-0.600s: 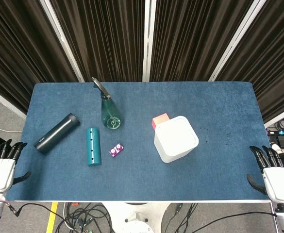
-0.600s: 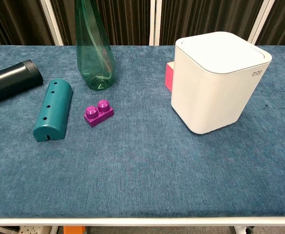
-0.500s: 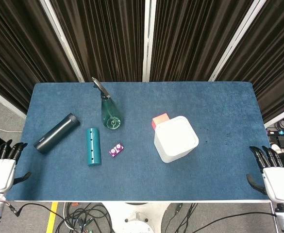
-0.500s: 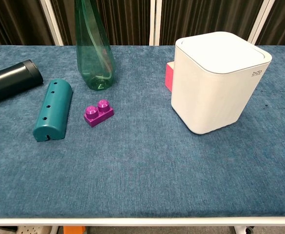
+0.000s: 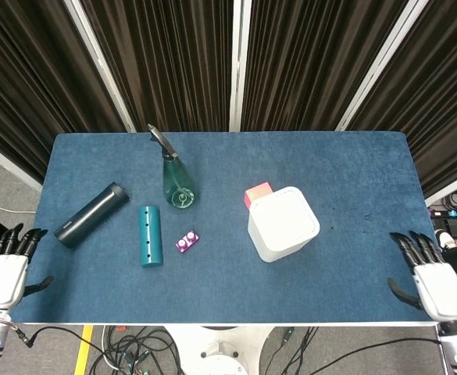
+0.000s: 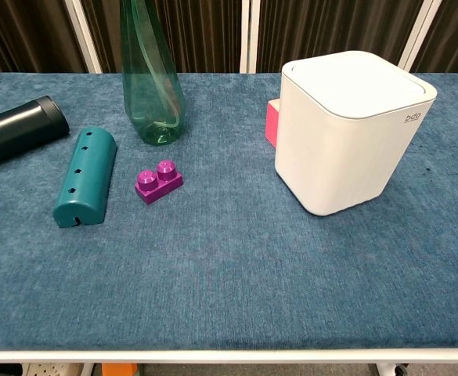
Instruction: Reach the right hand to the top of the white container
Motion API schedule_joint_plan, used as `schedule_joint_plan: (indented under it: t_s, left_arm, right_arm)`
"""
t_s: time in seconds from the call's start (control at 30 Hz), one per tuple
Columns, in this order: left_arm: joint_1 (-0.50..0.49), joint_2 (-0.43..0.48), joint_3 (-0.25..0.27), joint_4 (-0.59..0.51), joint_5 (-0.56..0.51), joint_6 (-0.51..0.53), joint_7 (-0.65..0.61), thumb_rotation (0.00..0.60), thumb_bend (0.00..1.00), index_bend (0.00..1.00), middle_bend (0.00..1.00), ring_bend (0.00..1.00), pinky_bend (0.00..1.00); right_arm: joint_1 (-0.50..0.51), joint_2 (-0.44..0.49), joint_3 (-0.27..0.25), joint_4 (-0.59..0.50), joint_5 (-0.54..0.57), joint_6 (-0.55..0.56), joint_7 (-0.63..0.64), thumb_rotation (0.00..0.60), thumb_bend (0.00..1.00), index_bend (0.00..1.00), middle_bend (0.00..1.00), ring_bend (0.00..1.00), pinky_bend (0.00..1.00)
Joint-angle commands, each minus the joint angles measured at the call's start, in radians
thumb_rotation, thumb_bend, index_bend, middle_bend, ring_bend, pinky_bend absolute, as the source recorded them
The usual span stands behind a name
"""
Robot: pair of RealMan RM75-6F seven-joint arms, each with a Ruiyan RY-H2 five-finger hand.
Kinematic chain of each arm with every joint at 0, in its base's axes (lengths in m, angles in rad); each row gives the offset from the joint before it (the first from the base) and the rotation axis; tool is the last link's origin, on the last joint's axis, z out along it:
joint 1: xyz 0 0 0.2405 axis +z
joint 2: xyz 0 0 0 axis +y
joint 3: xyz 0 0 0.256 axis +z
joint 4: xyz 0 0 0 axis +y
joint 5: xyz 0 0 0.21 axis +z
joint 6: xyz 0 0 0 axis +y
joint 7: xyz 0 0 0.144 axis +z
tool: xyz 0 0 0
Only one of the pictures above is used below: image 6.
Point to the white plastic trash bin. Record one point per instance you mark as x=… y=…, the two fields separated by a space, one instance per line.
x=342 y=149

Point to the purple two-stud building block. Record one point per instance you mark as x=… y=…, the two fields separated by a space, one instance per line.
x=159 y=184

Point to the pink and beige block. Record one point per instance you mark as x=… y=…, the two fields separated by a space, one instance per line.
x=271 y=123

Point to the blue table cloth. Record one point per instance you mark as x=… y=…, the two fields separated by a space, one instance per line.
x=221 y=274

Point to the green transparent spray bottle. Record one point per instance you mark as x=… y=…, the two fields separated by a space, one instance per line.
x=150 y=78

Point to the teal half-round holder with holes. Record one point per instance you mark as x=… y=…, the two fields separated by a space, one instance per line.
x=87 y=176

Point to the orange object under table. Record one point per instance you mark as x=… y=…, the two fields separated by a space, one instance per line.
x=119 y=369

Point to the black cylindrical thermos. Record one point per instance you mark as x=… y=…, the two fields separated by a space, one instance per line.
x=13 y=129

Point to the white perforated object under table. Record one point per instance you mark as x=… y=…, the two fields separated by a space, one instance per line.
x=52 y=369

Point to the dark brown curtain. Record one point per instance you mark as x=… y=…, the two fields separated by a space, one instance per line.
x=25 y=35

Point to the white partition frame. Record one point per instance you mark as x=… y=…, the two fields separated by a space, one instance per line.
x=248 y=35

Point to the white table frame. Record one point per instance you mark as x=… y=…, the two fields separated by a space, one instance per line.
x=228 y=357

